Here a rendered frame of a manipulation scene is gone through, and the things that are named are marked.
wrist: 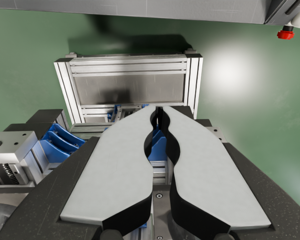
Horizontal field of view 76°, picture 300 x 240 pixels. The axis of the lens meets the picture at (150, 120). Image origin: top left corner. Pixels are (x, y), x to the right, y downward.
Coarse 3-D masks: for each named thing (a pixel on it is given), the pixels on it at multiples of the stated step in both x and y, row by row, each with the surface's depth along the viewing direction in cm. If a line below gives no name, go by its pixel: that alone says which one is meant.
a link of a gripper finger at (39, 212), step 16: (96, 144) 8; (64, 160) 7; (80, 160) 7; (48, 176) 7; (64, 176) 7; (32, 192) 6; (48, 192) 6; (64, 192) 6; (16, 208) 6; (32, 208) 6; (48, 208) 6; (16, 224) 5; (32, 224) 5; (48, 224) 5; (64, 224) 5; (80, 224) 6
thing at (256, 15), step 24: (0, 0) 32; (24, 0) 32; (48, 0) 32; (72, 0) 32; (96, 0) 32; (120, 0) 32; (144, 0) 32; (168, 0) 32; (192, 0) 32; (216, 0) 32; (240, 0) 32; (264, 0) 32
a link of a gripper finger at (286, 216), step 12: (228, 144) 9; (240, 156) 8; (240, 168) 8; (252, 168) 8; (252, 180) 7; (264, 180) 7; (252, 192) 7; (264, 192) 7; (276, 192) 7; (264, 204) 6; (276, 204) 6; (288, 204) 6; (276, 216) 6; (288, 216) 6; (264, 228) 6; (276, 228) 6; (288, 228) 6
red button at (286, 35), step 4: (284, 28) 47; (288, 28) 46; (292, 28) 46; (280, 32) 47; (284, 32) 47; (288, 32) 47; (292, 32) 47; (280, 36) 48; (284, 36) 47; (288, 36) 47; (292, 36) 47
